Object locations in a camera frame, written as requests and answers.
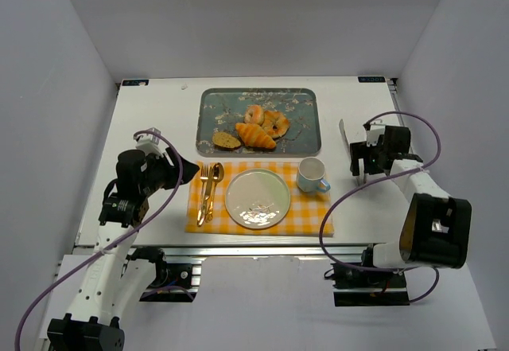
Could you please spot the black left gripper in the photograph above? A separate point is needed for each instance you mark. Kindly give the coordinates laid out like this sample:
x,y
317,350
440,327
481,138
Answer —
x,y
173,169

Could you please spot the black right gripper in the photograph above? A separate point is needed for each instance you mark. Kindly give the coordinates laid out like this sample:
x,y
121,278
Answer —
x,y
359,158

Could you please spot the silver metal tongs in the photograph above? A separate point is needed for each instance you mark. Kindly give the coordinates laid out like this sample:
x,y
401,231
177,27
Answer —
x,y
344,136

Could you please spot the curled orange croissant roll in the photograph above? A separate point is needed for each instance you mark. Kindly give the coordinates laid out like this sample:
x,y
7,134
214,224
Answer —
x,y
275,124

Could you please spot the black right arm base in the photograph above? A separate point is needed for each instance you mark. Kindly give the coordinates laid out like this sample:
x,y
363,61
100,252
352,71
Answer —
x,y
353,288

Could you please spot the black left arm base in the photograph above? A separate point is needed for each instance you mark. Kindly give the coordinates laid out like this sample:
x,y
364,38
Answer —
x,y
175,281

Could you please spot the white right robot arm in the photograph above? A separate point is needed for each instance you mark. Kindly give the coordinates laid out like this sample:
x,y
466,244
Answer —
x,y
436,229

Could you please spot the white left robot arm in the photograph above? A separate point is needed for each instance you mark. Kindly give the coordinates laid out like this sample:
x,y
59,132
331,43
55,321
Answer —
x,y
115,279

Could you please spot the brown bread slice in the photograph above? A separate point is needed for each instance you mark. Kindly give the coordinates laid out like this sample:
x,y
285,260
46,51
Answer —
x,y
225,141

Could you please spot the gold fork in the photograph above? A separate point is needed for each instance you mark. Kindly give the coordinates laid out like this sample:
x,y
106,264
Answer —
x,y
204,179

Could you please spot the gold knife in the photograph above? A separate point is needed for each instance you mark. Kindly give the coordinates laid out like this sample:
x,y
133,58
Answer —
x,y
216,180

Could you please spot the gold spoon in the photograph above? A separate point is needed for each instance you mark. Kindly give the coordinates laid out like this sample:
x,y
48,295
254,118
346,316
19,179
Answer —
x,y
209,189

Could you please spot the light blue mug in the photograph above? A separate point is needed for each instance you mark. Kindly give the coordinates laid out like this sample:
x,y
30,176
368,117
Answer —
x,y
311,176

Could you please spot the blue floral serving tray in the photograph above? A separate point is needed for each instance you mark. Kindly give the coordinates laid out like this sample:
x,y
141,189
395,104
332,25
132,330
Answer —
x,y
222,108

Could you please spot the striped orange croissant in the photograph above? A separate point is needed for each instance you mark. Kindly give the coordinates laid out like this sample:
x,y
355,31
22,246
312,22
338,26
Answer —
x,y
253,135

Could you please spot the yellow checkered cloth napkin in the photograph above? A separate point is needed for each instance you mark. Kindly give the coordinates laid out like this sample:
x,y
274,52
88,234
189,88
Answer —
x,y
304,218

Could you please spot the white and green plate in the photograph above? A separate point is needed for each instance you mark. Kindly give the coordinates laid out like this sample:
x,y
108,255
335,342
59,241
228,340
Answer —
x,y
257,199

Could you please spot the blue right corner label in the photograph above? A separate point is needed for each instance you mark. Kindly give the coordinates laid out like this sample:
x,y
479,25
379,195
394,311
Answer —
x,y
371,79

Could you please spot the blue corner label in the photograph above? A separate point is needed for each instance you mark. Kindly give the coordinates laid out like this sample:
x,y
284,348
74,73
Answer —
x,y
371,79
135,83

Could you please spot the glazed orange bagel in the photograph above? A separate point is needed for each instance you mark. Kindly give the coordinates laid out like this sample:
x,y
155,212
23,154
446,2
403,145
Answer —
x,y
254,114

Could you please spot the blue left corner label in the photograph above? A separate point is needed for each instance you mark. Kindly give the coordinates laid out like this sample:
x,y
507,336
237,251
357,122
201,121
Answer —
x,y
135,83

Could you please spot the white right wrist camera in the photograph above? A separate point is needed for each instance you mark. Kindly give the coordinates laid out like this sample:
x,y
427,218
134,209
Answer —
x,y
374,131

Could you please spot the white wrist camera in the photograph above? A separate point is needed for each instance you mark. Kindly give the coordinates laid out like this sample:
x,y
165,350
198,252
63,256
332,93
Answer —
x,y
153,146
374,131

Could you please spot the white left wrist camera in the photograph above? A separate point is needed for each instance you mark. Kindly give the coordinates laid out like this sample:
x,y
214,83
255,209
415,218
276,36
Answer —
x,y
153,146

